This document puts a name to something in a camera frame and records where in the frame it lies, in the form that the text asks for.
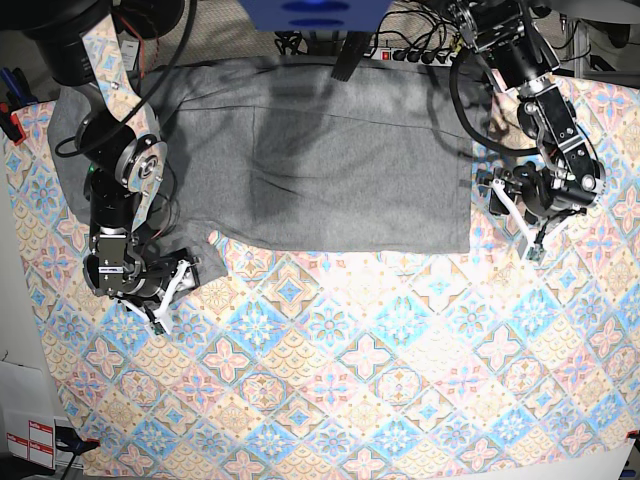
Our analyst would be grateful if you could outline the white power strip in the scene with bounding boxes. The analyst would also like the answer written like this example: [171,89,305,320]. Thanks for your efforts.
[371,47,456,67]

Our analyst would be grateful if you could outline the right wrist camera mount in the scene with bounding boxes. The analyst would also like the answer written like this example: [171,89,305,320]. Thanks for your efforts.
[117,256,200,336]

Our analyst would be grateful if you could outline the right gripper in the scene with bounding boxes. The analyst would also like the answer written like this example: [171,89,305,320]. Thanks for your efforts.
[83,232,200,303]

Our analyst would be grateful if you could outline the black centre post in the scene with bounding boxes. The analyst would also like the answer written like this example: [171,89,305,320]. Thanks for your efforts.
[331,31,373,82]

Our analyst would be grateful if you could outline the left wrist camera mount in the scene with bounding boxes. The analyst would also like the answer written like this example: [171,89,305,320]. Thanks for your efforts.
[476,168,587,264]

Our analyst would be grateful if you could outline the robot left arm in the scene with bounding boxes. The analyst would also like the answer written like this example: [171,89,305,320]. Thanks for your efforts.
[445,1,606,224]

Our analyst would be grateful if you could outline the white cardboard box red labels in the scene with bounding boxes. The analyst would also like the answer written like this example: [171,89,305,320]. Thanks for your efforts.
[1,361,56,470]

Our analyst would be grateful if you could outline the blue clamp handle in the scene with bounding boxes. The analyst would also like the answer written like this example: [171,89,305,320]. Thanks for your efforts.
[1,67,39,108]

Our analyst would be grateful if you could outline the grey T-shirt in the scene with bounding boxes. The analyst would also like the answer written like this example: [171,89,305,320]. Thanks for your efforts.
[48,55,504,281]

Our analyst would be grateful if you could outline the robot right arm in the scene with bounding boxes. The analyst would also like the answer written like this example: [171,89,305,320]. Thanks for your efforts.
[11,1,197,306]

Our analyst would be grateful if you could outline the black orange clamp bottom left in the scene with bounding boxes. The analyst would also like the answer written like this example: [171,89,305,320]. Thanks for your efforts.
[55,427,100,456]

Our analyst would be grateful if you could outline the patterned colourful tablecloth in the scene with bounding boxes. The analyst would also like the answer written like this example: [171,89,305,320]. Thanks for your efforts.
[1,79,639,479]

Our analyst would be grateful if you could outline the red black clamp left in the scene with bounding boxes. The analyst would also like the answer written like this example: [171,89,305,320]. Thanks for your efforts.
[0,102,26,146]

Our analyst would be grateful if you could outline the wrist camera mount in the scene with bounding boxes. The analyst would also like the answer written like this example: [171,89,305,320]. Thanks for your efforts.
[476,168,587,264]
[117,256,200,336]

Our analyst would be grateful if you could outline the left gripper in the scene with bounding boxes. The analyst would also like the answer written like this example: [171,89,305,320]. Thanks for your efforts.
[487,161,605,225]

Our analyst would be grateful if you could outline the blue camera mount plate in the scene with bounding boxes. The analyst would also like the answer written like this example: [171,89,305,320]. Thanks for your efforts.
[240,0,391,32]

